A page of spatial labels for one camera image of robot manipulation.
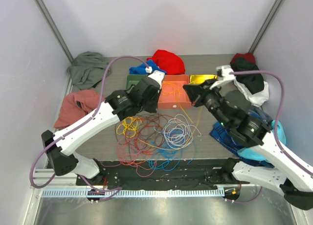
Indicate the dusty pink cloth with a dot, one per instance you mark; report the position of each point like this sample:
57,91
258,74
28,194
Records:
75,106

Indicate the cyan cloth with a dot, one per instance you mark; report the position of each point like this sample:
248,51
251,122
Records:
278,134

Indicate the blue plaid cloth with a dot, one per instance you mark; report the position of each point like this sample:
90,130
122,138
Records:
220,134

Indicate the white cloth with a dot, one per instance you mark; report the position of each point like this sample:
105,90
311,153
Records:
257,99

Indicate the slotted cable duct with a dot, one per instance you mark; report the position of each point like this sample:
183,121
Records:
90,193

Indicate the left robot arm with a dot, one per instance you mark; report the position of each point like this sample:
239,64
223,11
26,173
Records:
119,105

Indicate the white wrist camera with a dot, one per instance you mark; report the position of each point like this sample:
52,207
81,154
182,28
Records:
157,75
225,76

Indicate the black cloth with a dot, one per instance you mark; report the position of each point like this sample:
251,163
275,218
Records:
253,82

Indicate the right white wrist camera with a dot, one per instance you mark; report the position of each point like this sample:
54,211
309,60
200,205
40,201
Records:
225,76

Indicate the dark red cloth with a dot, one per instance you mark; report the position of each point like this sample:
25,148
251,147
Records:
247,56

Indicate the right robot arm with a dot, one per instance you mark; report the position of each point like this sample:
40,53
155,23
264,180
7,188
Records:
291,176

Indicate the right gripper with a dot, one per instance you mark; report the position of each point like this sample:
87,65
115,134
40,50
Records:
197,93

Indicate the grey cloth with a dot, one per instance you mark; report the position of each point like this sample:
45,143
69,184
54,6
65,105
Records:
87,69

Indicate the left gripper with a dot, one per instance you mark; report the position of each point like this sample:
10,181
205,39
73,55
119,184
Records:
152,109

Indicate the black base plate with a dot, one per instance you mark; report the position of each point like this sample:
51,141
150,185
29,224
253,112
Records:
197,174

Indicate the green drawer box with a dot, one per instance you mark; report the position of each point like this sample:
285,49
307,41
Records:
133,79

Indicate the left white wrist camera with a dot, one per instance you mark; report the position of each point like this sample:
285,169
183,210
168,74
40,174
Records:
157,75

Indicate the salmon drawer box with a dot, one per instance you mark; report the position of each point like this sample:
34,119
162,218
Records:
173,96

